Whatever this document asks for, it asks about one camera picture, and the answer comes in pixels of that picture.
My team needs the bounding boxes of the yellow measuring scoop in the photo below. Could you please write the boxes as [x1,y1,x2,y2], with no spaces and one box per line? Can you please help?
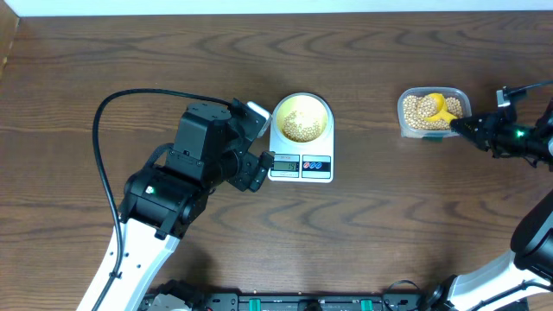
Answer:
[417,93,457,124]

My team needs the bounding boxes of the yellow plastic bowl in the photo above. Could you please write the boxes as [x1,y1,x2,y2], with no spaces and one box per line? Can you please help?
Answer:
[276,93,329,138]

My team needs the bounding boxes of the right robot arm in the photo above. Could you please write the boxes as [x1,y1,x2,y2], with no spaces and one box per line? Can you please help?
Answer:
[419,105,552,310]

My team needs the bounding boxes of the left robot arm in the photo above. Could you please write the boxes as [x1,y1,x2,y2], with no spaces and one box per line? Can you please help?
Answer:
[79,100,274,310]

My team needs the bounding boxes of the soybeans in yellow bowl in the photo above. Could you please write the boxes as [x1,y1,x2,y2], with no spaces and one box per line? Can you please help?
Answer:
[282,111,323,143]

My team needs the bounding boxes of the white digital kitchen scale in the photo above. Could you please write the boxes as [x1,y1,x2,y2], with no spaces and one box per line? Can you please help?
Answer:
[269,94,334,183]

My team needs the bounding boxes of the green tape label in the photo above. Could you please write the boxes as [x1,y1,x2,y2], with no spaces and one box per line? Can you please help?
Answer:
[423,136,443,143]

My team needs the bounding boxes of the clear plastic container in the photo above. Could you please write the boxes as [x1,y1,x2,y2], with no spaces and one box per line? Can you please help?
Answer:
[397,87,472,138]

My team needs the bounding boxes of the soybeans pile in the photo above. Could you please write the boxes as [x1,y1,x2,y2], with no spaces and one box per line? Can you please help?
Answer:
[403,95,463,130]

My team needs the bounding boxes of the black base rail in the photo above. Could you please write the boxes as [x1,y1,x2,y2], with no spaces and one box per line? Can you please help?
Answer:
[137,280,531,311]

